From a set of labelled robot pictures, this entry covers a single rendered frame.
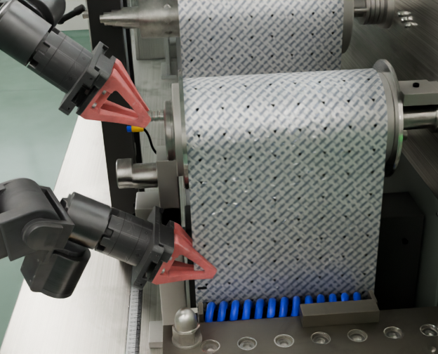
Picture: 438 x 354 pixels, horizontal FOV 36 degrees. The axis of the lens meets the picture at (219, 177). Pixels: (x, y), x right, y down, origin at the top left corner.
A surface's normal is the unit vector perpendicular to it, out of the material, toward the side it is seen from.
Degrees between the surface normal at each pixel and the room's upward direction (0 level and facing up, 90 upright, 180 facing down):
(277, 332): 0
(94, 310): 0
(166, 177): 90
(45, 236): 101
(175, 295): 90
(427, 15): 90
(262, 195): 90
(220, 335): 0
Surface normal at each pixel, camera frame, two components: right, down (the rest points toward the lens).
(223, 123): 0.04, 0.02
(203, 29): 0.07, 0.47
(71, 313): -0.04, -0.90
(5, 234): 0.53, 0.53
